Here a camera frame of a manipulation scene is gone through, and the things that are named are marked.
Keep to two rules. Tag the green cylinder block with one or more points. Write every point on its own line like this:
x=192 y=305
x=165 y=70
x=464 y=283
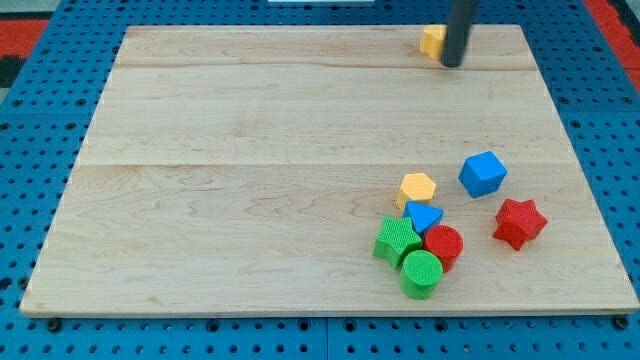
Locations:
x=420 y=274

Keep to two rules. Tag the light wooden board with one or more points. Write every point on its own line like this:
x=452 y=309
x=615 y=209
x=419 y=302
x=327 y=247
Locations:
x=244 y=171

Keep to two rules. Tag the green star block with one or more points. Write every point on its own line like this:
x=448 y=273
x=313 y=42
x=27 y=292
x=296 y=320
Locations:
x=396 y=240

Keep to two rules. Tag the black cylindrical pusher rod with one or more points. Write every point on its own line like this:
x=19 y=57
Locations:
x=459 y=23

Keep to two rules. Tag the yellow heart block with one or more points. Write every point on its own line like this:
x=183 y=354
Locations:
x=432 y=40

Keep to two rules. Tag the blue triangle block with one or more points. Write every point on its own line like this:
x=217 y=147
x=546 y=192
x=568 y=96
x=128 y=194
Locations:
x=423 y=216

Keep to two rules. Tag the red star block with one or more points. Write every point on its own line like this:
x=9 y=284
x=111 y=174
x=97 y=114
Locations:
x=518 y=222

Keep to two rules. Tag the yellow hexagon block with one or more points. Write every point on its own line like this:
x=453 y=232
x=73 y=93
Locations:
x=415 y=187

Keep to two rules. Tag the blue cube block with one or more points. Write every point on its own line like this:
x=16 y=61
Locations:
x=482 y=174

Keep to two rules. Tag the red cylinder block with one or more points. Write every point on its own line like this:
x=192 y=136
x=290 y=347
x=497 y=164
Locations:
x=446 y=243

